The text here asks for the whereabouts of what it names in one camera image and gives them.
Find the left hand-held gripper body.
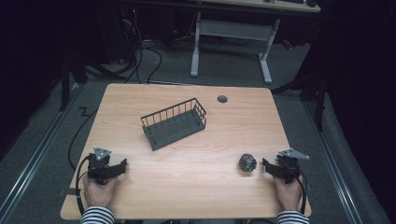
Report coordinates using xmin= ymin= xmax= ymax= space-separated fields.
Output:
xmin=87 ymin=147 xmax=112 ymax=186

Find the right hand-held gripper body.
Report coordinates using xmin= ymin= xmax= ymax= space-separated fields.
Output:
xmin=276 ymin=147 xmax=310 ymax=185

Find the dark ball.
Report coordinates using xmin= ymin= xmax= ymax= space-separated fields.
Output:
xmin=238 ymin=153 xmax=258 ymax=173

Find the dark wire basket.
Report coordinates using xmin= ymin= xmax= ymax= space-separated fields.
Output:
xmin=140 ymin=97 xmax=207 ymax=152

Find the person's left hand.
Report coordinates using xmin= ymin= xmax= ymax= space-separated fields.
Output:
xmin=82 ymin=175 xmax=119 ymax=209

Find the person's right hand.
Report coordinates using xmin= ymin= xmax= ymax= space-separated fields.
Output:
xmin=273 ymin=175 xmax=304 ymax=215

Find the black metal stand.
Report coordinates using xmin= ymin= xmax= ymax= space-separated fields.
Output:
xmin=58 ymin=54 xmax=125 ymax=113
xmin=270 ymin=69 xmax=329 ymax=133

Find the white-framed desk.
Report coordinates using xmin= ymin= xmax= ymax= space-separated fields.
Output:
xmin=119 ymin=0 xmax=322 ymax=85

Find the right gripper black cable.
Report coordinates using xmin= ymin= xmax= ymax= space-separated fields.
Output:
xmin=283 ymin=161 xmax=309 ymax=216

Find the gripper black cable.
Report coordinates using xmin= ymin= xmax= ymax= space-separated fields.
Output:
xmin=75 ymin=155 xmax=92 ymax=217
xmin=283 ymin=161 xmax=309 ymax=216

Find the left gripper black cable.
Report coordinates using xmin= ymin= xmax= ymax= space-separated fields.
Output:
xmin=75 ymin=155 xmax=92 ymax=217

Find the black floor cable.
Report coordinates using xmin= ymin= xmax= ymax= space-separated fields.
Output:
xmin=67 ymin=106 xmax=99 ymax=172

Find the metal floor rail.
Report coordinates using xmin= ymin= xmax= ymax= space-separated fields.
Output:
xmin=303 ymin=100 xmax=364 ymax=224
xmin=0 ymin=82 xmax=84 ymax=218

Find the black cable bundle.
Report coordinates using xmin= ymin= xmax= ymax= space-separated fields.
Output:
xmin=120 ymin=7 xmax=163 ymax=85

